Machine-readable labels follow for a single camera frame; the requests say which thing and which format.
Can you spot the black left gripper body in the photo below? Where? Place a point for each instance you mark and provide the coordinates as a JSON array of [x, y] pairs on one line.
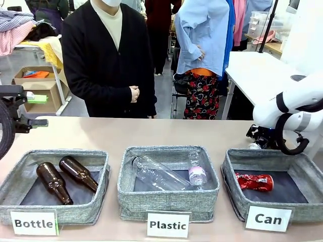
[[12, 91]]

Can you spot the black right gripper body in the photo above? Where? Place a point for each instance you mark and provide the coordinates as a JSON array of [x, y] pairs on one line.
[[262, 132]]

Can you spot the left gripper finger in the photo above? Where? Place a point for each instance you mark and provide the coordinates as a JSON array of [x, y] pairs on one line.
[[39, 123], [38, 98]]

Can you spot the crushed black silver can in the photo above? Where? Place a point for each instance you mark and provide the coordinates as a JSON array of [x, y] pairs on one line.
[[253, 146]]

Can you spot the crushed red can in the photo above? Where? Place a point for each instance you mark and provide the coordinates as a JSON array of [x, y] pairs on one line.
[[255, 181]]

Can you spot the brown glass beer bottle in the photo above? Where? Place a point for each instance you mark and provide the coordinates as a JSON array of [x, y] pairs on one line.
[[54, 184], [78, 174]]

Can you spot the small pink-label plastic bottle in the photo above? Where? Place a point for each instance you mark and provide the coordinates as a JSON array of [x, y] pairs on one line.
[[196, 174]]

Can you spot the large clear plastic bottle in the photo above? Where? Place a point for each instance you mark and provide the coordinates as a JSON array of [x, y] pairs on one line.
[[159, 176]]

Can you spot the person's left forearm black sleeve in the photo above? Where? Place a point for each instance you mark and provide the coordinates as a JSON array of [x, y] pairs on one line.
[[151, 100]]

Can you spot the person's right forearm black sleeve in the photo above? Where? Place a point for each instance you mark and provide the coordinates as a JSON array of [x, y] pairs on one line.
[[108, 92]]

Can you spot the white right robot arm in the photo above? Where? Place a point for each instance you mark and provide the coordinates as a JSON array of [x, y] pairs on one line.
[[290, 100]]

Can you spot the white sign Can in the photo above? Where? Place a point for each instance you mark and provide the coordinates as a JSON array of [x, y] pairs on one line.
[[268, 218]]

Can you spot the grey fabric basket Can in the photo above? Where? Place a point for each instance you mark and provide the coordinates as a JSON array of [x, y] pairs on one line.
[[313, 211]]

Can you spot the grey fabric basket Bottle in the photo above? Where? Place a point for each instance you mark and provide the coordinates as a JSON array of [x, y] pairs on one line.
[[83, 209]]

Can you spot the grey fabric basket Plastic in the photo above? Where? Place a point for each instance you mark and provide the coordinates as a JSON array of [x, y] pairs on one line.
[[164, 201]]

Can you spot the person's right hand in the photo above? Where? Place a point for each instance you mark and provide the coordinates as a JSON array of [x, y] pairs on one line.
[[135, 94]]

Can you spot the blue shirt figure's hand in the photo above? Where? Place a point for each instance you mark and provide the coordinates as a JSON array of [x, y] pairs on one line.
[[200, 54]]

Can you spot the person's left hand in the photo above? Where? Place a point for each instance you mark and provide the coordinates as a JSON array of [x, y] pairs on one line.
[[152, 116]]

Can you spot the open cardboard box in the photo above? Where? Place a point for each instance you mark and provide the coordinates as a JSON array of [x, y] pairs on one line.
[[20, 79]]

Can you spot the orange packet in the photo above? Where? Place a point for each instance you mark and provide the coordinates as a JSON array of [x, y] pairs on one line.
[[38, 74]]

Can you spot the pink cloth pile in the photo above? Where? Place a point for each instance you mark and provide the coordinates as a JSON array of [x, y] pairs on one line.
[[12, 40]]

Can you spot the yellow cloth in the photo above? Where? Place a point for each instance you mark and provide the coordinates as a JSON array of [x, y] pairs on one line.
[[54, 50]]

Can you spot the white side table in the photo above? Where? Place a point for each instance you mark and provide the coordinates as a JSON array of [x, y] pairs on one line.
[[249, 73]]

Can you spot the black garment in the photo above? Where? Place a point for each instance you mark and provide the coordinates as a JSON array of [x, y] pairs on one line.
[[41, 32]]

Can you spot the checked cloth pile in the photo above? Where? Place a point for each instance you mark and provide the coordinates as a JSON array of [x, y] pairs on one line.
[[15, 19]]

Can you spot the person in black cardigan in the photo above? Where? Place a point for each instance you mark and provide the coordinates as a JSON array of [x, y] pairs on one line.
[[101, 63]]

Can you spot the wooden desk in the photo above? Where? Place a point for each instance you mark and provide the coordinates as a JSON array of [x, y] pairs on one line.
[[271, 48]]

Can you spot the person in dark jacket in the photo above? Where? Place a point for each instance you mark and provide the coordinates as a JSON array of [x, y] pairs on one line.
[[48, 12]]

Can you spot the pink cloth on desk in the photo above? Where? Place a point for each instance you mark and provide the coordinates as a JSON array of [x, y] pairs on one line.
[[266, 37]]

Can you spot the black chair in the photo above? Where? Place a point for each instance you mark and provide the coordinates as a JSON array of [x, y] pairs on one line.
[[179, 85]]

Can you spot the white sign Bottle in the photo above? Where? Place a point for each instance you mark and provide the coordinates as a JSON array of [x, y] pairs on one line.
[[32, 223]]

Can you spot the black tripod pole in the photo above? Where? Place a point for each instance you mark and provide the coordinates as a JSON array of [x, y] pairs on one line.
[[268, 27]]

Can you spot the clear plastic storage boxes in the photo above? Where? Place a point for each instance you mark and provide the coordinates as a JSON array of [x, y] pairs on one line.
[[262, 22]]

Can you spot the hanging pink garment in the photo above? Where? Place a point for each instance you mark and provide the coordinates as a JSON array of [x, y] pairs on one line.
[[238, 22]]

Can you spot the white face mask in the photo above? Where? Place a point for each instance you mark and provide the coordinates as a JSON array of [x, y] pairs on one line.
[[112, 2]]

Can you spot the figure in blue shirt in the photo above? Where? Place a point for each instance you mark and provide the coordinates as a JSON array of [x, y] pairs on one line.
[[202, 25]]

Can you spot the white sign Plastic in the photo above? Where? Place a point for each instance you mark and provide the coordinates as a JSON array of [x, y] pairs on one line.
[[167, 225]]

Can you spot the person in dark red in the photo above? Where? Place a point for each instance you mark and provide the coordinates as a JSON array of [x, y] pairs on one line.
[[159, 25]]

